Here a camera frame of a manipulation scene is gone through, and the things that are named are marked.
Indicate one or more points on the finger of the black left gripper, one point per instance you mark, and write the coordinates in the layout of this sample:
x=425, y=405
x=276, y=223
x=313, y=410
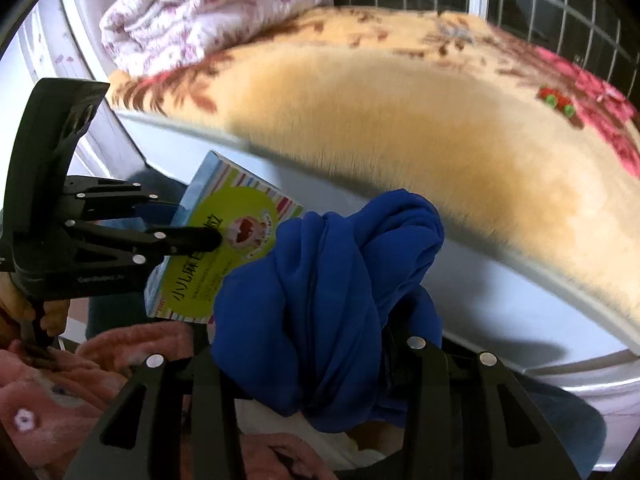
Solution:
x=94, y=198
x=103, y=255

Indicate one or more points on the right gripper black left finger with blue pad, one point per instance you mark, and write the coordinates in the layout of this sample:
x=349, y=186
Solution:
x=166, y=407

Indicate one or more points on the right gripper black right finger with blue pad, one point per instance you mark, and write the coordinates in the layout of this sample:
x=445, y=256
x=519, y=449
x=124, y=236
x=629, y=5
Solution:
x=465, y=417

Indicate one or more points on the blue cloth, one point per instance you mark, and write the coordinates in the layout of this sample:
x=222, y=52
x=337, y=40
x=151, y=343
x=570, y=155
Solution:
x=320, y=326

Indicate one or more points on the person's left hand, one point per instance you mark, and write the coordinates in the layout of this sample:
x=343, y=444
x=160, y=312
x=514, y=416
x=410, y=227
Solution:
x=16, y=308

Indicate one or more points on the white slipper yellow detail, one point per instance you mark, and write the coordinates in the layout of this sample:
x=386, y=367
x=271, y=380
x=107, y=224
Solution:
x=362, y=446

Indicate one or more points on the pink floral folded quilt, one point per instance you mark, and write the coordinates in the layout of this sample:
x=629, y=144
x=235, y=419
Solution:
x=148, y=37

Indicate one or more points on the beige floral fleece blanket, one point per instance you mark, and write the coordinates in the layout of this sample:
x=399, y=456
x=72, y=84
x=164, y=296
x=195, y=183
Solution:
x=443, y=104

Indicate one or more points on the red green toy car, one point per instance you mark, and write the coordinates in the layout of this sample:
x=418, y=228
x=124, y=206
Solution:
x=557, y=100

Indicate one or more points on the white bed frame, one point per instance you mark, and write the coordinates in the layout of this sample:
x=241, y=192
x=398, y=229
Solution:
x=489, y=297

